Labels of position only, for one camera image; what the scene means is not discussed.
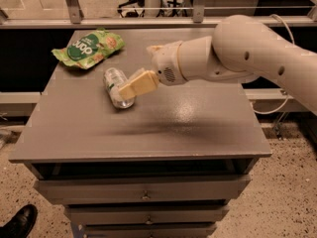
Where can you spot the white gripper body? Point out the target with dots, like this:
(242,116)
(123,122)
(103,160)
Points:
(164,64)

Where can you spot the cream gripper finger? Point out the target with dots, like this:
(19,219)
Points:
(141,82)
(151,50)

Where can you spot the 7up soda can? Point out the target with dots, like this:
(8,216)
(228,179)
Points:
(113,78)

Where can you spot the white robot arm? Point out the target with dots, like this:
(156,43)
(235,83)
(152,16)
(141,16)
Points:
(240,47)

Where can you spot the green snack bag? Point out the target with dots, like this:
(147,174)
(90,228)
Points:
(91,49)

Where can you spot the grey drawer cabinet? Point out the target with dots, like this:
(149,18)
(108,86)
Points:
(196,129)

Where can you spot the top grey drawer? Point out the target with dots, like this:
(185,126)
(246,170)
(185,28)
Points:
(134,190)

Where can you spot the grey drawer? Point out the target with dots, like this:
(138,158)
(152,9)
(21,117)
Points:
(171,230)
(146,214)
(134,190)

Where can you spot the middle grey drawer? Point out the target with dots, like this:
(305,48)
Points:
(146,214)

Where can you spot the bottom grey drawer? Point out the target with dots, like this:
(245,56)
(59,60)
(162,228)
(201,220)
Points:
(171,230)

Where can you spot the black leather shoe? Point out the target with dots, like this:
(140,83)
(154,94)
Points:
(21,224)

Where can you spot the metal railing frame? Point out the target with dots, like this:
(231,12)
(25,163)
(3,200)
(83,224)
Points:
(90,14)

